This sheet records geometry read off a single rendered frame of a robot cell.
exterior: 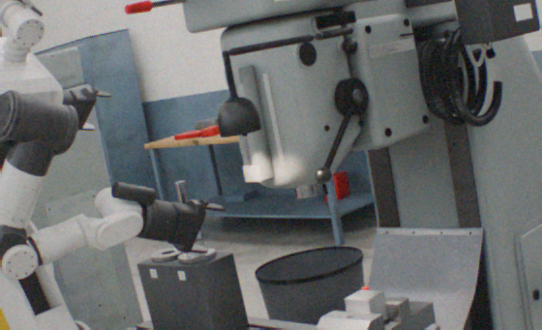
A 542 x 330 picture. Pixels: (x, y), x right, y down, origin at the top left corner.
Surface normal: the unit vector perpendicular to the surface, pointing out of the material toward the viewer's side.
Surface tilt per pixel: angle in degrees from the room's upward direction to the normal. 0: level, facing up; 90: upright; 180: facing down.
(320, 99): 90
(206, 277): 90
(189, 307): 90
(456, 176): 90
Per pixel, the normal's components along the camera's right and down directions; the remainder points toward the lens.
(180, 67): -0.71, 0.22
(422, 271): -0.72, -0.24
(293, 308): -0.43, 0.26
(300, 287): -0.22, 0.23
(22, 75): 0.26, -0.86
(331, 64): 0.68, -0.04
